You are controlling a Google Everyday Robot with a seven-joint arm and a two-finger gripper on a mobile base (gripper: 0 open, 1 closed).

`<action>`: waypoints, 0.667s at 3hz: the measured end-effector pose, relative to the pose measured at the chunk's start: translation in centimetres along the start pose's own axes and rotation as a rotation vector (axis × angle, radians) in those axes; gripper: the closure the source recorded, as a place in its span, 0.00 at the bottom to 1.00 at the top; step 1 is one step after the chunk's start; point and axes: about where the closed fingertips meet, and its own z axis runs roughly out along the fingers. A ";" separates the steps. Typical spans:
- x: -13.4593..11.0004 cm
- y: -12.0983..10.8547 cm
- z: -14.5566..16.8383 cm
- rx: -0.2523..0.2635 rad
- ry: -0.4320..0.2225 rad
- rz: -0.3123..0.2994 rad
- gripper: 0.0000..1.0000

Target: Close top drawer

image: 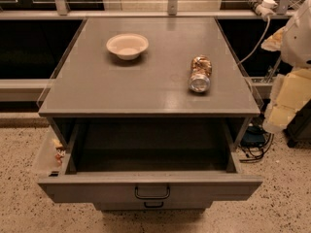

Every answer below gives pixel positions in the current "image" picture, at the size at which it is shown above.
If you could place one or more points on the metal frame rail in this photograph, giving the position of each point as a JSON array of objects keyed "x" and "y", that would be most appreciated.
[{"x": 43, "y": 15}]

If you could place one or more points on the white power strip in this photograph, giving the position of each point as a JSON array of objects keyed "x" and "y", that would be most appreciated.
[{"x": 263, "y": 8}]

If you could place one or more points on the blue box on floor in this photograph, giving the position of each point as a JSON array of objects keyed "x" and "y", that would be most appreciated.
[{"x": 253, "y": 137}]

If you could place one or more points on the clear jar of nuts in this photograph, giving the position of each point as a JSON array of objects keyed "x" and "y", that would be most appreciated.
[{"x": 201, "y": 71}]

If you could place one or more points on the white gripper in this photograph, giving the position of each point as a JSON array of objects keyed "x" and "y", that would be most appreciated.
[{"x": 297, "y": 41}]

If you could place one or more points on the grey drawer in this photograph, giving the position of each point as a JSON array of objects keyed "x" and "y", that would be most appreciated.
[
  {"x": 116, "y": 160},
  {"x": 161, "y": 205}
]

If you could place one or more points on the grey drawer cabinet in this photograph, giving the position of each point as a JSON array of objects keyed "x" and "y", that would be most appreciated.
[{"x": 94, "y": 83}]

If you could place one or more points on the clear plastic side bin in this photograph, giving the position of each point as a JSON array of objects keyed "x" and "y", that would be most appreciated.
[{"x": 45, "y": 164}]

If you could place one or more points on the snack packets in bin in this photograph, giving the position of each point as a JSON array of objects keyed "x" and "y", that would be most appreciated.
[{"x": 60, "y": 150}]

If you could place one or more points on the white paper bowl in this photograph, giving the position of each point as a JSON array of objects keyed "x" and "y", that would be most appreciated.
[{"x": 127, "y": 46}]

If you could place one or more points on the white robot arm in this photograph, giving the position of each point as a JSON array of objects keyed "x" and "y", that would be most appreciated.
[{"x": 296, "y": 44}]

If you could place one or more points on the grey bottom drawer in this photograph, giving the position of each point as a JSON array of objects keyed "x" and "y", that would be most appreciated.
[{"x": 161, "y": 205}]

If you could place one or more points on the grey top drawer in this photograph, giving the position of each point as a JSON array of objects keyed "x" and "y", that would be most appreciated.
[{"x": 116, "y": 160}]

